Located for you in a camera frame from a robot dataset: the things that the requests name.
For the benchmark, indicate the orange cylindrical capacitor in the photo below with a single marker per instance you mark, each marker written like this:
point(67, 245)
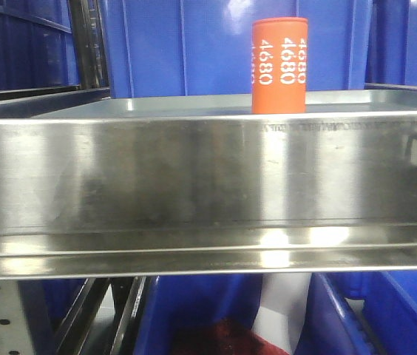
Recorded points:
point(279, 56)

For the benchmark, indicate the silver metal tray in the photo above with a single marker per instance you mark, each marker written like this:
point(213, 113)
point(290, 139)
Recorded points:
point(322, 103)

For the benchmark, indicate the perforated steel shelf upright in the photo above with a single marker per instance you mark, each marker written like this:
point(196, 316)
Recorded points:
point(24, 322)

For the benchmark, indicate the blue bin lower middle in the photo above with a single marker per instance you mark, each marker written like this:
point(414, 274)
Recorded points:
point(175, 303)

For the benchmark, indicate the blue plastic bin behind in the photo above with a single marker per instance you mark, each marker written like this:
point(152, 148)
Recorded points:
point(163, 48)

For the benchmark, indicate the blue bin lower right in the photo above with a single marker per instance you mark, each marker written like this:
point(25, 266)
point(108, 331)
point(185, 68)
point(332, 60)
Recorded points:
point(361, 313)

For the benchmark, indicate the blue bin upper left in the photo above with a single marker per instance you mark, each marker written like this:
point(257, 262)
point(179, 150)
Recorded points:
point(36, 45)

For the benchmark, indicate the blue bin far right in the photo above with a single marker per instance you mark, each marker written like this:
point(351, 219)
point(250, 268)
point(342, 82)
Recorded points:
point(392, 51)

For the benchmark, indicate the stainless steel shelf rail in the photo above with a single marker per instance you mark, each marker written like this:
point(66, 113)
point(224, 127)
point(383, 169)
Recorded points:
point(202, 195)

